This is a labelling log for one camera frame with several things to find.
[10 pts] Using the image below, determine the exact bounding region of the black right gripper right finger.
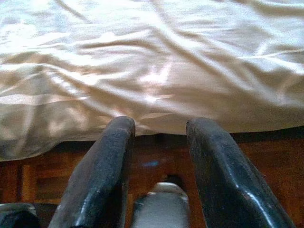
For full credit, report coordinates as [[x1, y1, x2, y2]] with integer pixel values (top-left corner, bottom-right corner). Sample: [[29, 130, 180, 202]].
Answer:
[[186, 117, 296, 228]]

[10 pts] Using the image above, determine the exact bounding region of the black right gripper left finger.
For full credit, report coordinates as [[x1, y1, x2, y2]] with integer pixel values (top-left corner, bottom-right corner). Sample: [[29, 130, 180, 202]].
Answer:
[[48, 116, 136, 228]]

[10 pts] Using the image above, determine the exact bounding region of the black right robot foot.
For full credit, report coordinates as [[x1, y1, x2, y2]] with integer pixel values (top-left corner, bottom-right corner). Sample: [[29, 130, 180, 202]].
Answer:
[[165, 174, 185, 188]]

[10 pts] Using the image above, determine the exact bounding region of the black robot foot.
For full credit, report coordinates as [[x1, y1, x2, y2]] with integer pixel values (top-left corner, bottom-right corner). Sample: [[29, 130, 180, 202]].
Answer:
[[165, 174, 185, 188], [0, 202, 40, 228]]

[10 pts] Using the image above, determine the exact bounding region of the silver right robot leg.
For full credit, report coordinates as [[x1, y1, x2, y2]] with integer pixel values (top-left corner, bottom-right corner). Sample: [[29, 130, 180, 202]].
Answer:
[[132, 182, 190, 228]]

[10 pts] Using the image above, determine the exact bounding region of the black left robot foot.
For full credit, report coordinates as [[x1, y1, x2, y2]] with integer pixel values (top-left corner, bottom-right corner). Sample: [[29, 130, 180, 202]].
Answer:
[[0, 202, 40, 228]]

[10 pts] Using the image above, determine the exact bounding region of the beige leaf pattern bed sheet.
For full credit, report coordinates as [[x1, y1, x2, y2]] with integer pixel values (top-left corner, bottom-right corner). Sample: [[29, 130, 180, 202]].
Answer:
[[0, 0, 304, 162]]

